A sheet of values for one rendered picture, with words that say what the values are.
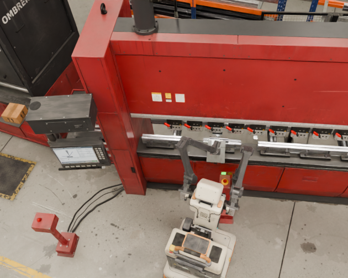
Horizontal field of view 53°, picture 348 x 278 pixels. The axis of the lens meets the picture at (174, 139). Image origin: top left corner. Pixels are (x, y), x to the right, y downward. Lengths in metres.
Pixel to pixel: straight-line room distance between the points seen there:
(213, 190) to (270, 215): 1.60
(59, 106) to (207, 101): 1.26
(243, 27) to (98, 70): 1.14
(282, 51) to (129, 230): 2.72
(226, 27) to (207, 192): 1.32
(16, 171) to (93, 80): 2.64
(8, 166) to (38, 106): 2.43
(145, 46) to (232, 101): 0.92
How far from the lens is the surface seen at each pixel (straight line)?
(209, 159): 3.49
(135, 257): 4.19
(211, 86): 2.96
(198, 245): 3.22
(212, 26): 2.77
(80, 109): 2.80
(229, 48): 2.65
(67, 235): 4.36
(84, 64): 2.73
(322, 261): 4.34
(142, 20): 2.68
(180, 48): 2.68
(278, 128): 3.41
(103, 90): 2.89
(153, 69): 2.89
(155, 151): 3.71
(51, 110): 2.88
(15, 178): 5.13
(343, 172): 3.98
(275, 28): 2.79
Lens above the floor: 3.98
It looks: 55 degrees down
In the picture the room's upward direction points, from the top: 6 degrees counter-clockwise
